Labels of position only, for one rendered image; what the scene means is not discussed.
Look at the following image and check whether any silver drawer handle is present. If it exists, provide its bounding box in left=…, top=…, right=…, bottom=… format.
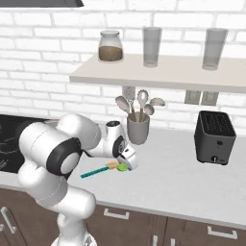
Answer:
left=103, top=208, right=131, bottom=221
left=207, top=225, right=239, bottom=240

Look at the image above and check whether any grey utensil pot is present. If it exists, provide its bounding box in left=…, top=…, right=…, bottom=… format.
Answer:
left=126, top=111, right=151, bottom=146

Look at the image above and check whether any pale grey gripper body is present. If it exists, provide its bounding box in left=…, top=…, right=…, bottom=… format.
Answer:
left=116, top=148, right=139, bottom=172

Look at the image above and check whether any glass jar with brown contents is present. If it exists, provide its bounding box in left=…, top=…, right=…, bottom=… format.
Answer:
left=97, top=29, right=125, bottom=63

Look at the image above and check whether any dark grey toaster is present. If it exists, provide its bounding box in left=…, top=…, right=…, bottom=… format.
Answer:
left=193, top=110, right=237, bottom=166

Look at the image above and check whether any beige slotted spoon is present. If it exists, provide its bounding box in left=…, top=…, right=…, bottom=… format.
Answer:
left=136, top=89, right=150, bottom=123

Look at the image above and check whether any tall clear glass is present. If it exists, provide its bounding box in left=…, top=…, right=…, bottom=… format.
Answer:
left=141, top=26, right=163, bottom=68
left=201, top=27, right=230, bottom=71

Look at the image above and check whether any large beige spoon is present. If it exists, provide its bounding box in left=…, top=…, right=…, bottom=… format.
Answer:
left=114, top=95, right=136, bottom=123

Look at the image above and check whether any dark range hood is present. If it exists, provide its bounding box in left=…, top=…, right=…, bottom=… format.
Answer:
left=0, top=0, right=86, bottom=9

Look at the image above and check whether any teal handled spatula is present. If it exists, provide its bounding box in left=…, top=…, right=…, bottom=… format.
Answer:
left=80, top=160, right=120, bottom=180

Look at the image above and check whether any brown cupboard door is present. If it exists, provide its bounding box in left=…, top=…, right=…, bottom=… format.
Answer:
left=0, top=186, right=63, bottom=246

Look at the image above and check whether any beige flat ladle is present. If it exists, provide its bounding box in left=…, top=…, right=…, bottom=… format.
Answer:
left=149, top=97, right=167, bottom=109

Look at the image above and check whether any green lemon wedge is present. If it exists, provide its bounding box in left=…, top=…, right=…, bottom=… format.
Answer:
left=116, top=162, right=130, bottom=173

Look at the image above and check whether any beige wall shelf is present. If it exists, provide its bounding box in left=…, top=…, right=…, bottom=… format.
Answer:
left=69, top=53, right=246, bottom=95

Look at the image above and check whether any small beige spoon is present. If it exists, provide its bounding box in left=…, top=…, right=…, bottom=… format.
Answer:
left=141, top=103, right=156, bottom=123

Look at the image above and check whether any black hob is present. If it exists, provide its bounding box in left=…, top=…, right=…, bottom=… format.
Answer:
left=0, top=114, right=50, bottom=176

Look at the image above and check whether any brown drawer front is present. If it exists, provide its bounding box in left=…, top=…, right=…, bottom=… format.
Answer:
left=162, top=215, right=246, bottom=246
left=85, top=204, right=168, bottom=246

